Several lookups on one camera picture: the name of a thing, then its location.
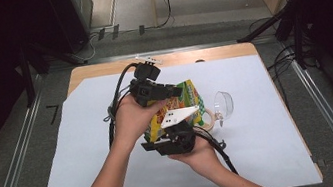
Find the white table sheet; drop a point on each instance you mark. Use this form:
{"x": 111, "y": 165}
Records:
{"x": 266, "y": 158}

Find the black tape corner mark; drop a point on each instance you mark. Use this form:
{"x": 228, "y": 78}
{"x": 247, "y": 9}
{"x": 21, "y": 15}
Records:
{"x": 55, "y": 112}

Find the dark table grommet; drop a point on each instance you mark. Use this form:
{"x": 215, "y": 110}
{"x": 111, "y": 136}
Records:
{"x": 199, "y": 61}

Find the yellow green spout pouch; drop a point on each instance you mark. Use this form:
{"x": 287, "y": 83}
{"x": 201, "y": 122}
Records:
{"x": 189, "y": 98}

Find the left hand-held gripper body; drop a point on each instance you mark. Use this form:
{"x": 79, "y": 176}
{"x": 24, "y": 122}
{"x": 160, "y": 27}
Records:
{"x": 147, "y": 89}

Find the person's right hand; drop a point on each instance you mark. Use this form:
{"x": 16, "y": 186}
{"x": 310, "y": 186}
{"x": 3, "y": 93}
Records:
{"x": 203, "y": 160}

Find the dark cabinet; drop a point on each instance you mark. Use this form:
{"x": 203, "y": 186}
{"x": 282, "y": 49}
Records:
{"x": 74, "y": 17}

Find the person's left hand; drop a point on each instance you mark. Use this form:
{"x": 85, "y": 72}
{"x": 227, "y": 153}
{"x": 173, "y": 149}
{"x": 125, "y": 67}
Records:
{"x": 130, "y": 122}

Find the black metal stand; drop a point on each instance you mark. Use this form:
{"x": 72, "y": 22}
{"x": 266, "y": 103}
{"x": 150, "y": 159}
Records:
{"x": 27, "y": 81}
{"x": 262, "y": 27}

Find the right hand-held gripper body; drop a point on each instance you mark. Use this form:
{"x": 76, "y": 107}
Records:
{"x": 178, "y": 140}

